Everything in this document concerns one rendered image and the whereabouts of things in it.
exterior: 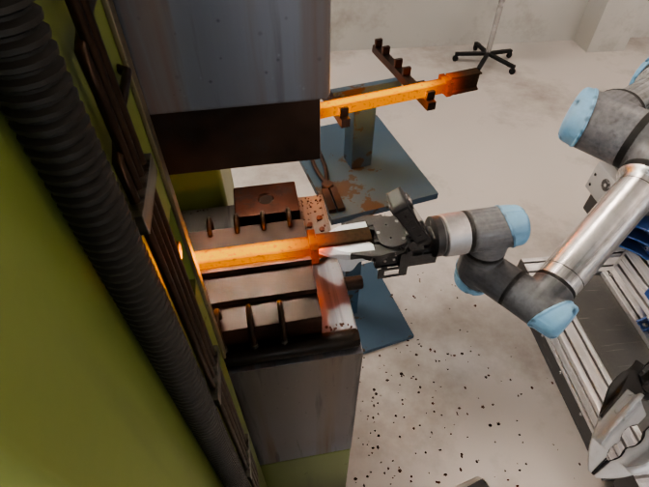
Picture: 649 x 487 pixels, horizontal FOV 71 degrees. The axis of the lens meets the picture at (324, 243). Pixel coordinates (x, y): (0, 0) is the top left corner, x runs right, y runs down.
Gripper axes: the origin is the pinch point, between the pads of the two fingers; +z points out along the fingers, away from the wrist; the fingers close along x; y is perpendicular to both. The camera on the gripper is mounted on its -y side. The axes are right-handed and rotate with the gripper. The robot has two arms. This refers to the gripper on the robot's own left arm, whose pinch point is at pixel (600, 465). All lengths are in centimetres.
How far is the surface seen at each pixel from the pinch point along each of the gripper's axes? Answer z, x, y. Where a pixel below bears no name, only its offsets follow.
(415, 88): -33, -70, -22
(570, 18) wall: -239, -191, -241
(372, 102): -23, -72, -17
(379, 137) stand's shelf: -27, -89, -50
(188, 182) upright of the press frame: 16, -76, 0
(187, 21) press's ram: 0, -35, 43
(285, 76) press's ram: -3.0, -32.2, 36.1
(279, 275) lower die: 13.6, -44.8, -0.2
